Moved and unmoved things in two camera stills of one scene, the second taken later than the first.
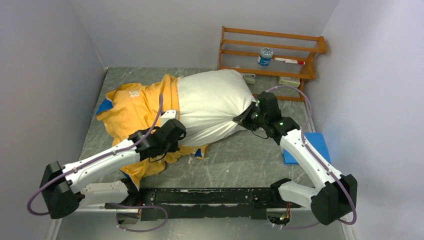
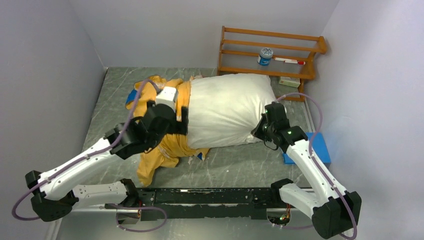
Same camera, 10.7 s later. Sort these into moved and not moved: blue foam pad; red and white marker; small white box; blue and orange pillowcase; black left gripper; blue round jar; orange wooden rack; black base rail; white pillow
Moved: white pillow; blue and orange pillowcase; black left gripper
Not moved: blue foam pad; black base rail; small white box; orange wooden rack; red and white marker; blue round jar
